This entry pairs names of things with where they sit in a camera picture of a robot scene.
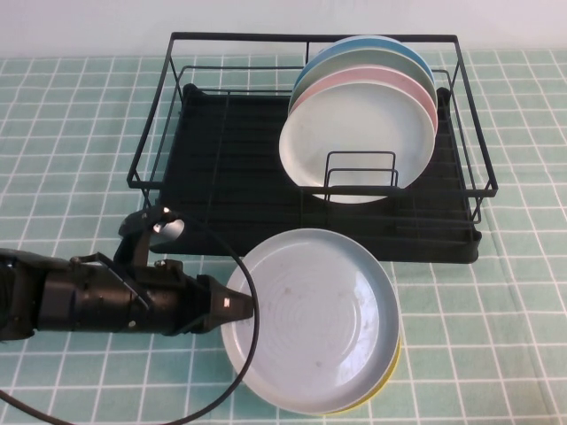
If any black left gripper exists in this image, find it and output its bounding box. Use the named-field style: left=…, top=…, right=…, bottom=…
left=136, top=259, right=255, bottom=336

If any grey-blue plate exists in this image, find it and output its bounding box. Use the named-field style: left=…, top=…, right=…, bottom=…
left=220, top=228, right=400, bottom=411

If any yellow plate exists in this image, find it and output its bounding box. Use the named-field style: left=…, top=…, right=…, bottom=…
left=316, top=336, right=403, bottom=416

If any whitish mint plate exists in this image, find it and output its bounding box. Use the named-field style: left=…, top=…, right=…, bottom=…
left=278, top=81, right=438, bottom=205

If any pink plate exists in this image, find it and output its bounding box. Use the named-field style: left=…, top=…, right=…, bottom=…
left=288, top=65, right=440, bottom=134

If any pale green plate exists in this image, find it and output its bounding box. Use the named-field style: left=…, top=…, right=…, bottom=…
left=293, top=49, right=438, bottom=104

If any blue plate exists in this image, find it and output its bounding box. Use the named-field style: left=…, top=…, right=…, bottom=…
left=302, top=35, right=434, bottom=86

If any black plastic drip tray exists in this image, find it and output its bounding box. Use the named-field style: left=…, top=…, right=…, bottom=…
left=148, top=82, right=482, bottom=266

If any green checked tablecloth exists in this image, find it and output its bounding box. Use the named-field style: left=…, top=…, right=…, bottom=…
left=0, top=49, right=567, bottom=425

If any black cable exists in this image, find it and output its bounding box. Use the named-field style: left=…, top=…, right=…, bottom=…
left=0, top=211, right=262, bottom=422

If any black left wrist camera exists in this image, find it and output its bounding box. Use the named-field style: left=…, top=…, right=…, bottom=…
left=113, top=205, right=185, bottom=267

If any black wire dish rack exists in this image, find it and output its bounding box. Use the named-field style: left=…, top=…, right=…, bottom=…
left=127, top=31, right=500, bottom=225

